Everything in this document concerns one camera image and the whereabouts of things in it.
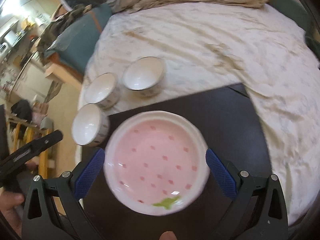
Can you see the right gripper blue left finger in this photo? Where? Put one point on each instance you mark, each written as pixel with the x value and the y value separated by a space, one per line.
pixel 52 209

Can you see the camouflage jacket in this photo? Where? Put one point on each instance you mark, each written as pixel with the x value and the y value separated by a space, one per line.
pixel 61 20

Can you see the person's left hand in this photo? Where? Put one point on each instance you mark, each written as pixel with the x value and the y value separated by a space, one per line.
pixel 9 201

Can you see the teal bed frame padding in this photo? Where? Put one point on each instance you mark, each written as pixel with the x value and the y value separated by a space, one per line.
pixel 75 46

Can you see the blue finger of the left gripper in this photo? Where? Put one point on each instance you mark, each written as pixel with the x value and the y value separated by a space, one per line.
pixel 35 147

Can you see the white floral bed sheet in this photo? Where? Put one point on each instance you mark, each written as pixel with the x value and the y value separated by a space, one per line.
pixel 207 46

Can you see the wooden bedside cabinet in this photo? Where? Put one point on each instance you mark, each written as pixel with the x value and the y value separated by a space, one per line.
pixel 65 75

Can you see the black tray board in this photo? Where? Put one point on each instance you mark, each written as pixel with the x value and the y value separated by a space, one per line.
pixel 231 128

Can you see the pink strawberry plate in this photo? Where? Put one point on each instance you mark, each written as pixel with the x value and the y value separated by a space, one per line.
pixel 155 163

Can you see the dark green cloth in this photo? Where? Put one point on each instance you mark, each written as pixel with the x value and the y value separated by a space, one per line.
pixel 313 45

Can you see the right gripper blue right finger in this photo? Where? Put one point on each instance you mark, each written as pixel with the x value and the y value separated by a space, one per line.
pixel 269 216

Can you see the white kitchen cabinet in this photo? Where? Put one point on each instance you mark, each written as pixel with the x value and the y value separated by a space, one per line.
pixel 31 82

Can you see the white bowl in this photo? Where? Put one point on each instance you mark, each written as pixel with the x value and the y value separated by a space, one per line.
pixel 145 76
pixel 104 91
pixel 90 126

